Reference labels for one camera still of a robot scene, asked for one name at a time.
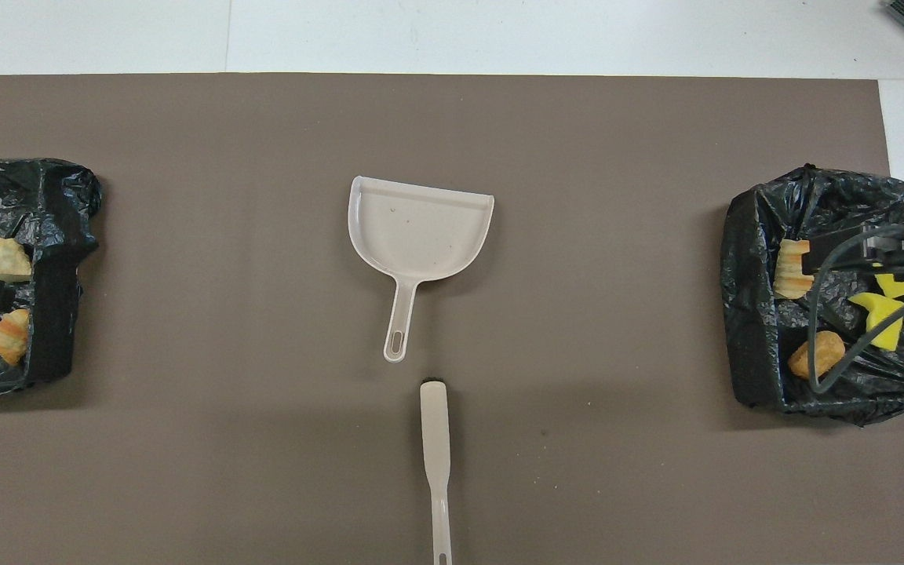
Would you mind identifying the beige hand brush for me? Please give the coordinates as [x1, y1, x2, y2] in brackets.
[419, 378, 454, 565]

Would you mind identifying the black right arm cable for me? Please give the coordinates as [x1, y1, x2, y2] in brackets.
[807, 224, 904, 394]

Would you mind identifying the yellow notched sponge piece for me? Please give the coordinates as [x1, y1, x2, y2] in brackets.
[849, 289, 904, 352]

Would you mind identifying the orange brown bread roll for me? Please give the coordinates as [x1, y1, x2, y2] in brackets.
[787, 330, 847, 381]

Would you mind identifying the beige plastic dustpan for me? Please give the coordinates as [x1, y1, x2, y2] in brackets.
[347, 176, 496, 364]

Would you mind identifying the black bag lined bin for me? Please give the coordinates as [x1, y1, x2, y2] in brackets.
[0, 159, 102, 397]
[720, 163, 904, 427]

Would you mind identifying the tan cracker piece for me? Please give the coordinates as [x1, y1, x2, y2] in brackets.
[0, 238, 33, 282]

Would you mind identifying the brown table mat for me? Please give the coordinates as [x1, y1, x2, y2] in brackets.
[0, 73, 904, 565]

